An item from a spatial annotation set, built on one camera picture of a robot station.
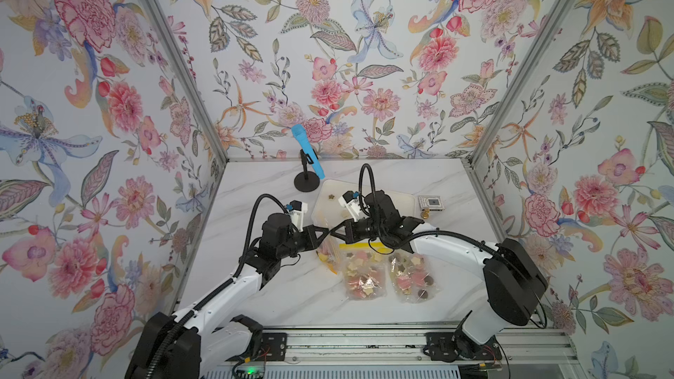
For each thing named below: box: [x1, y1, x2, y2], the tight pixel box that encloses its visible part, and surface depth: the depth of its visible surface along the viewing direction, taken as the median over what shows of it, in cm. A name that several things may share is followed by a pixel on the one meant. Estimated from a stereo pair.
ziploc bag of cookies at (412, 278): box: [387, 252, 444, 304], surface depth 86 cm
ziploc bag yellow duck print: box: [315, 233, 342, 275], surface depth 81 cm
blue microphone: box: [291, 123, 326, 180], surface depth 99 cm
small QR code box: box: [417, 195, 445, 212], surface depth 106 cm
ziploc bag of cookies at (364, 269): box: [338, 242, 395, 301], surface depth 87 cm
